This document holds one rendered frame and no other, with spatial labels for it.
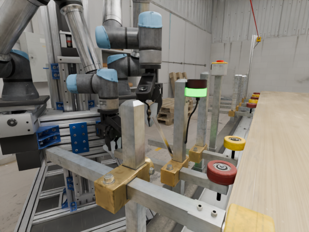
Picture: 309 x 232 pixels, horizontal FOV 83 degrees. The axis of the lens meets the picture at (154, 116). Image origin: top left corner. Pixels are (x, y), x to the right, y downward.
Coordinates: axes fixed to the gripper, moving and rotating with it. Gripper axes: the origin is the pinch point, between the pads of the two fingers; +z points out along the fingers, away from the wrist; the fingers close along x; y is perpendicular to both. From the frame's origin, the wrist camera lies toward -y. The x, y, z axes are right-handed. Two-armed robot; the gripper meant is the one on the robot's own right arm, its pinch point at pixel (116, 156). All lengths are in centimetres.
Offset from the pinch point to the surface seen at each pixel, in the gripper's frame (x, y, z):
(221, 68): -51, -29, -36
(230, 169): -0.1, -43.9, -7.9
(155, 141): -23.5, -4.8, 0.5
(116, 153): 1.5, -1.7, -2.6
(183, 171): 1.1, -30.7, -3.5
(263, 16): -779, -13, -238
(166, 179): 5.1, -26.7, -1.5
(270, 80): -772, -66, -7
